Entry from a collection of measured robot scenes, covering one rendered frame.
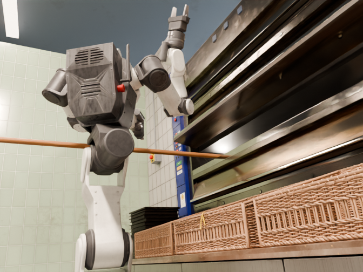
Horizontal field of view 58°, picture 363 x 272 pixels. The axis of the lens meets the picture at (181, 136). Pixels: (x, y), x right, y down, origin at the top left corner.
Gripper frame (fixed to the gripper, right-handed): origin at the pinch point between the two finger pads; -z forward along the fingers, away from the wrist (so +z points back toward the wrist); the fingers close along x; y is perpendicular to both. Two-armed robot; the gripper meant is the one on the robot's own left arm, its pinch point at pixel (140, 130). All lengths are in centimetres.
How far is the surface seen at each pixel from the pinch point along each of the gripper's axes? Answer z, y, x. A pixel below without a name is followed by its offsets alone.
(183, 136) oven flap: -51, 18, -12
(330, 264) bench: 88, 67, 74
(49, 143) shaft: 21.3, -43.9, 9.4
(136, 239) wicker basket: -35, -14, 58
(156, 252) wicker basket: -10, 4, 67
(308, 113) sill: 23, 87, 12
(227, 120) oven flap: -24, 51, -10
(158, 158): -112, -15, -16
